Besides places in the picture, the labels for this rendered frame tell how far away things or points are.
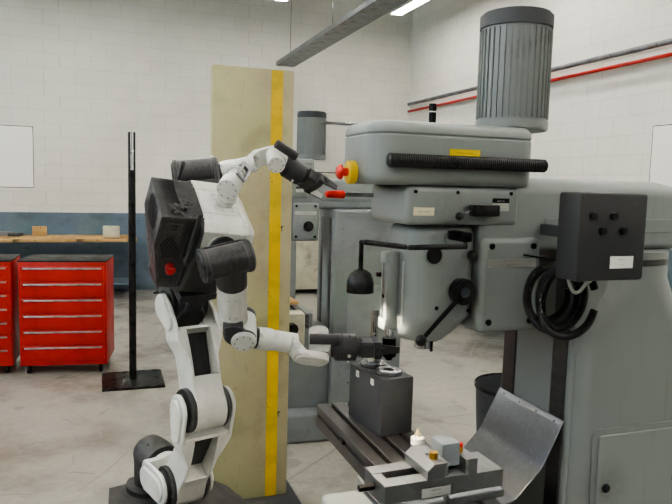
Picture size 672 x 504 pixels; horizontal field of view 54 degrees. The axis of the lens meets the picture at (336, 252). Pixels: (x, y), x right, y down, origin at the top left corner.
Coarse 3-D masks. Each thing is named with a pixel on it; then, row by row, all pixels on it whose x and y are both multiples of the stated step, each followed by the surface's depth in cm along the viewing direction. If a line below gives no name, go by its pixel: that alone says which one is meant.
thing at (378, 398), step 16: (352, 368) 226; (368, 368) 221; (384, 368) 218; (400, 368) 218; (352, 384) 227; (368, 384) 216; (384, 384) 209; (400, 384) 212; (352, 400) 227; (368, 400) 217; (384, 400) 210; (400, 400) 213; (352, 416) 227; (368, 416) 217; (384, 416) 210; (400, 416) 213; (384, 432) 211; (400, 432) 214
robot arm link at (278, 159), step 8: (280, 144) 245; (272, 152) 246; (280, 152) 248; (288, 152) 247; (296, 152) 249; (272, 160) 243; (280, 160) 243; (288, 160) 249; (296, 160) 250; (272, 168) 244; (280, 168) 245; (288, 168) 248; (296, 168) 249; (288, 176) 250
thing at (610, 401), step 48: (624, 288) 183; (528, 336) 200; (624, 336) 184; (528, 384) 200; (576, 384) 183; (624, 384) 186; (576, 432) 183; (624, 432) 187; (576, 480) 184; (624, 480) 187
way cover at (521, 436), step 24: (504, 408) 207; (528, 408) 198; (480, 432) 211; (504, 432) 202; (528, 432) 194; (552, 432) 186; (504, 456) 196; (528, 456) 189; (504, 480) 189; (528, 480) 183
